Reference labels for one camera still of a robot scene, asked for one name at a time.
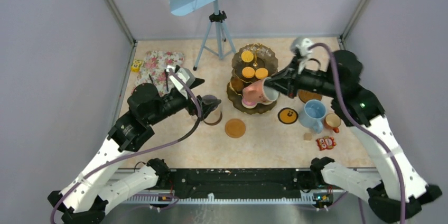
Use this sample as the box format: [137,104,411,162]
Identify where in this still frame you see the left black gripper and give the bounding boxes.
[146,77,221,126]

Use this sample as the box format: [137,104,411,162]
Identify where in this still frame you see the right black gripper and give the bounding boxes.
[262,56,338,99]

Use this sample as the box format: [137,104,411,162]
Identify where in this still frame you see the yellow round biscuit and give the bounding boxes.
[255,68,269,80]
[240,50,255,63]
[241,67,255,79]

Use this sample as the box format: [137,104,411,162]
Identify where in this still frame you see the pink patterned mug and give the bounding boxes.
[242,77,280,105]

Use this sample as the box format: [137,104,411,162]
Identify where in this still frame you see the large wooden saucer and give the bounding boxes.
[298,90,323,104]

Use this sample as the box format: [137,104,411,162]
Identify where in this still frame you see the round golden bun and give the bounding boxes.
[230,77,245,92]

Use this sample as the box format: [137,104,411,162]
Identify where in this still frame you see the dark brown round coaster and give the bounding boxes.
[203,110,222,126]

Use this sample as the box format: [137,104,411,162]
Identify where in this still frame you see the black orange round coaster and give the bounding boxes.
[277,107,298,125]

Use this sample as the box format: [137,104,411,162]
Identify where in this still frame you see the pink frosted donut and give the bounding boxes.
[241,99,257,109]

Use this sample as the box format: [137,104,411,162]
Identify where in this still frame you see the light blue mug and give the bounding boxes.
[298,99,327,134]

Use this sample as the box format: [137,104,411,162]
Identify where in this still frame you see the black metal tongs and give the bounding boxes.
[148,70,169,94]

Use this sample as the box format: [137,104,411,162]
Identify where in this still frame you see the light brown round coaster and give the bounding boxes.
[225,118,246,138]

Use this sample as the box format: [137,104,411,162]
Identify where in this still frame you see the orange small mug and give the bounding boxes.
[323,113,342,133]

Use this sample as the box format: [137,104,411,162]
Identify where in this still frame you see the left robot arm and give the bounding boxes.
[48,78,221,223]

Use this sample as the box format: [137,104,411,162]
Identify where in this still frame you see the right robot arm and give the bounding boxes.
[265,50,442,223]

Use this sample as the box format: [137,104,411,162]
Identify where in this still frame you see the three-tier glass cake stand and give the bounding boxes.
[227,43,278,115]

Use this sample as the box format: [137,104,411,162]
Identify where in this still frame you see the blue tripod stand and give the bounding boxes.
[193,0,237,71]

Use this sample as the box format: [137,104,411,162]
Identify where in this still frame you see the floral serving tray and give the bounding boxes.
[132,51,185,96]

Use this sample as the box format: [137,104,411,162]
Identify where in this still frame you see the small wooden cube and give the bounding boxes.
[303,133,313,141]

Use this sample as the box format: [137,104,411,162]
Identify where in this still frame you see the yellow dice block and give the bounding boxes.
[130,60,144,72]

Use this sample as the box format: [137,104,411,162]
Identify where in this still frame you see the red snack packet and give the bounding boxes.
[315,136,337,151]

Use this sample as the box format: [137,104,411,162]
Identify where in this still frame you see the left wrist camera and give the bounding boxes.
[165,66,195,99]

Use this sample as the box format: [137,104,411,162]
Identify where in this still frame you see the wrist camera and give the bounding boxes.
[165,66,195,99]
[290,37,314,74]

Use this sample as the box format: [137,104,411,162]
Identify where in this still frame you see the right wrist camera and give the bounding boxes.
[290,37,314,74]

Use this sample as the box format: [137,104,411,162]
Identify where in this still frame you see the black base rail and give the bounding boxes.
[115,168,379,205]

